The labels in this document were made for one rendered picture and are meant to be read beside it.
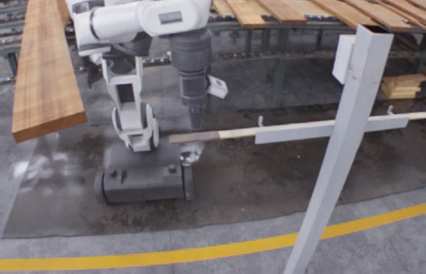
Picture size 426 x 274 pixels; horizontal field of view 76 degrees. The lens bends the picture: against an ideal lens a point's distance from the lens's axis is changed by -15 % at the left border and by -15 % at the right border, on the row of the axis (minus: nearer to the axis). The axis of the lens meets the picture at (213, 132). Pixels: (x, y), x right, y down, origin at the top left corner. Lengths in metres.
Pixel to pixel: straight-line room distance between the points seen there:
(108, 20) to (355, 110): 0.60
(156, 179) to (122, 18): 1.28
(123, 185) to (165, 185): 0.24
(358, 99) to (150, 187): 1.32
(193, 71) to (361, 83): 0.38
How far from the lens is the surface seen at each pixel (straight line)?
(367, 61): 0.73
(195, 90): 0.67
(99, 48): 0.74
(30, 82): 1.46
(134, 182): 1.82
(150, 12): 0.61
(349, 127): 0.82
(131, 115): 1.54
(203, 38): 0.63
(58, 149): 2.54
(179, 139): 0.79
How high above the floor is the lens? 1.51
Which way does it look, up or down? 38 degrees down
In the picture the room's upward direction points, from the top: straight up
